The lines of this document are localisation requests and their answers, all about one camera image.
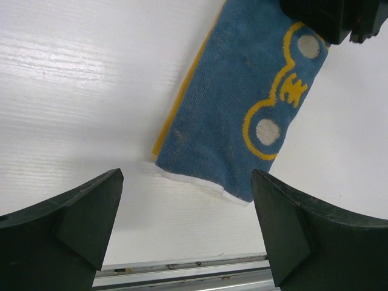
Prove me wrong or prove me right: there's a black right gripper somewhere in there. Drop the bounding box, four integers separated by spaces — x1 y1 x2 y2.
279 0 381 45

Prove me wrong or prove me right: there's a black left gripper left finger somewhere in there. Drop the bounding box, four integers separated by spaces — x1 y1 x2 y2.
1 169 124 290

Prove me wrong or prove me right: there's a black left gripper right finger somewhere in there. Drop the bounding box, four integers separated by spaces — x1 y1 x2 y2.
251 170 387 290

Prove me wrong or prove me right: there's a yellow tiger towel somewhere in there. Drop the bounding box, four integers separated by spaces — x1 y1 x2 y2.
154 1 329 205

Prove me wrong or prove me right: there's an aluminium mounting rail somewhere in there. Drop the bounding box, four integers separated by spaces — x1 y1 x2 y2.
92 253 279 290

